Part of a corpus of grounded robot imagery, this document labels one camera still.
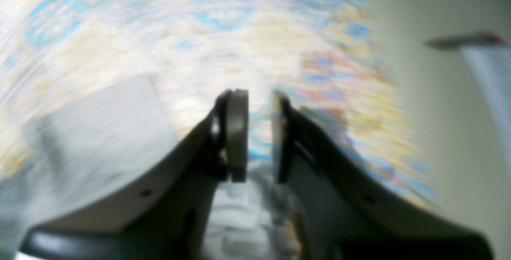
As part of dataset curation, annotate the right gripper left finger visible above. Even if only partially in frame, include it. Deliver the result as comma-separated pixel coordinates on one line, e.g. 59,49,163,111
16,89,249,260

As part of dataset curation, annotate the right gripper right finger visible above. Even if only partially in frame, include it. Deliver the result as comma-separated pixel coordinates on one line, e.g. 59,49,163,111
272,91,493,260

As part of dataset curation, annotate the grey T-shirt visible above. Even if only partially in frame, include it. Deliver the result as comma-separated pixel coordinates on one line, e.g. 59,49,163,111
1,75,299,260

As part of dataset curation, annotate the patterned colourful tablecloth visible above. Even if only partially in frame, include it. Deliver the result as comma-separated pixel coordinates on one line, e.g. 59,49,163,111
1,0,436,208

